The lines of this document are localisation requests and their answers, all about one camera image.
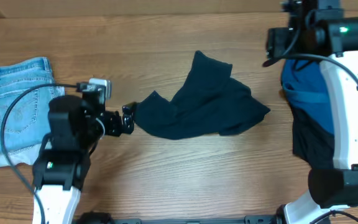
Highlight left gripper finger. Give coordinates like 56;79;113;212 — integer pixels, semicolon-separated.
122;114;134;134
122;101;137;115

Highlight dark navy shirt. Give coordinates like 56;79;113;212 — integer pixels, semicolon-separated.
135;51;270;140

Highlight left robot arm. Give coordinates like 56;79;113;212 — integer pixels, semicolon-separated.
32;95;137;223

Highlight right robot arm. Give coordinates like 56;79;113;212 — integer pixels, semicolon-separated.
265;1;358;223

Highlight folded light blue jeans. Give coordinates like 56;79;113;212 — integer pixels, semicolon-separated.
0;57;65;167

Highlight blue crumpled shirt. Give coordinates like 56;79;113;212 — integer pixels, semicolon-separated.
281;60;334;134

